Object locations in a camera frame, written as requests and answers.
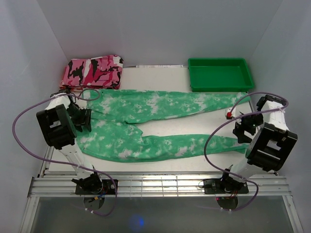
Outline aluminium frame rail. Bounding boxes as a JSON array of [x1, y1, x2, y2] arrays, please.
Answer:
[[28, 174, 292, 198]]

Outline green plastic tray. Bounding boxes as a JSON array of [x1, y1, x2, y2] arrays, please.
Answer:
[[188, 58, 254, 92]]

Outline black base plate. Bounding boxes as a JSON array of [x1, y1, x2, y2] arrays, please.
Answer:
[[74, 179, 119, 195], [198, 178, 249, 194]]

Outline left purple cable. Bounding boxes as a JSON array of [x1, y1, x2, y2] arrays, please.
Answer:
[[12, 89, 119, 217]]

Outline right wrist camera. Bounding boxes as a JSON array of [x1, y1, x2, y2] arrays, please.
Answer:
[[225, 107, 243, 120]]

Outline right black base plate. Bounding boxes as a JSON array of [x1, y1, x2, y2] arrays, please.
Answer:
[[198, 178, 249, 194]]

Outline white paper strip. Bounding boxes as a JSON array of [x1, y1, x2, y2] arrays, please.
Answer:
[[135, 65, 187, 68]]

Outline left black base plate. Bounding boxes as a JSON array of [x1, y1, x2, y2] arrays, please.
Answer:
[[74, 179, 119, 195]]

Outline green tie-dye trousers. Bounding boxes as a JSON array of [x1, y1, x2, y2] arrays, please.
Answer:
[[77, 90, 248, 163]]

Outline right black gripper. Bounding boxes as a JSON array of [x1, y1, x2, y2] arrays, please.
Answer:
[[232, 111, 264, 144]]

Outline orange folded garment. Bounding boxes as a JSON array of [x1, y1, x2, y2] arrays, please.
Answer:
[[59, 85, 120, 91]]

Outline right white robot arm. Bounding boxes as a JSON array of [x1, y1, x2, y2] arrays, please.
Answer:
[[219, 95, 298, 193]]

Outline pink camouflage folded trousers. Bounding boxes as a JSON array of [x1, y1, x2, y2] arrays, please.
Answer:
[[60, 55, 123, 89]]

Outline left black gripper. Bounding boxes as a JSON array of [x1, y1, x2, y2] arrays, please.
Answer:
[[67, 104, 92, 133]]

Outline purple cable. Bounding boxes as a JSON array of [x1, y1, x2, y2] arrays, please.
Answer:
[[204, 91, 290, 212], [12, 89, 119, 217]]

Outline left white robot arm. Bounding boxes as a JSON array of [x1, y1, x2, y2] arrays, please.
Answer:
[[36, 93, 103, 194]]

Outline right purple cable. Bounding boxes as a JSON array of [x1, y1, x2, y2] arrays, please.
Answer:
[[204, 91, 290, 212]]

